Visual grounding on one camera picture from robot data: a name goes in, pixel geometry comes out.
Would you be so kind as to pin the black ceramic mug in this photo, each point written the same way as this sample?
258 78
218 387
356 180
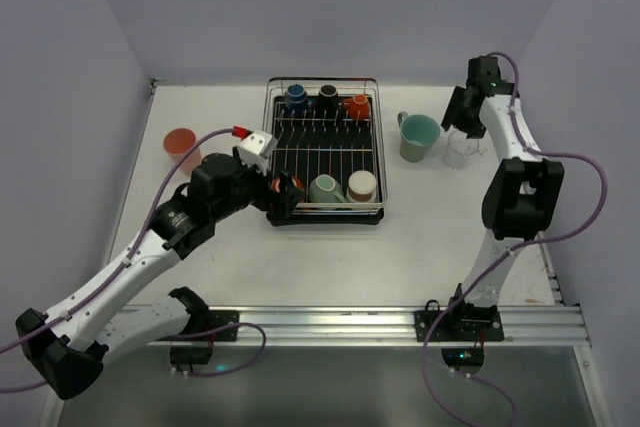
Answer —
327 99

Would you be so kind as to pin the blue ceramic mug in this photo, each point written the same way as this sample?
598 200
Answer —
296 98

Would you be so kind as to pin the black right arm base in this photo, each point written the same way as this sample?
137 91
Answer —
474 325

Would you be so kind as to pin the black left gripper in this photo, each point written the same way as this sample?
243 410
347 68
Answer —
275 188

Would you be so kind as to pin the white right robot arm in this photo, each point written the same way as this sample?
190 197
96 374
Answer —
521 198

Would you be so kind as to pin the small orange cup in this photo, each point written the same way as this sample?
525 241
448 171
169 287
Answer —
357 107

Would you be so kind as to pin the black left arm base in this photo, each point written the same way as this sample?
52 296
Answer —
185 355

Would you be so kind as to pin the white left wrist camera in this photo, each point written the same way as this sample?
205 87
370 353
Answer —
255 150

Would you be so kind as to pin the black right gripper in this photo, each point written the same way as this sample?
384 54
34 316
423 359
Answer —
460 112

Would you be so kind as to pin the red orange glazed cup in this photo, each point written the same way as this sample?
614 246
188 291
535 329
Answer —
275 187

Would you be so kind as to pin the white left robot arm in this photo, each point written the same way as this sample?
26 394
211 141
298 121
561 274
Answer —
70 343

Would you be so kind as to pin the white and brown cup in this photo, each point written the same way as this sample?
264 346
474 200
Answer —
362 187

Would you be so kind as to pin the chrome wire dish rack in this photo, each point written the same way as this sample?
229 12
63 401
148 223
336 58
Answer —
346 87

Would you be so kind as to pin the small mint green cup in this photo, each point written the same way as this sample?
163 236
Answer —
326 189

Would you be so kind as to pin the pink plastic tumbler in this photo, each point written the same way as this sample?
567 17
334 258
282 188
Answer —
177 143

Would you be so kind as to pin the tall mint green mug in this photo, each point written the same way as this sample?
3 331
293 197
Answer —
419 133

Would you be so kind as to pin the clear glass tumbler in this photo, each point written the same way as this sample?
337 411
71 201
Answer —
459 150

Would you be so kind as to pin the black drip tray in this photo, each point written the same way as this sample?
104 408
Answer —
311 144

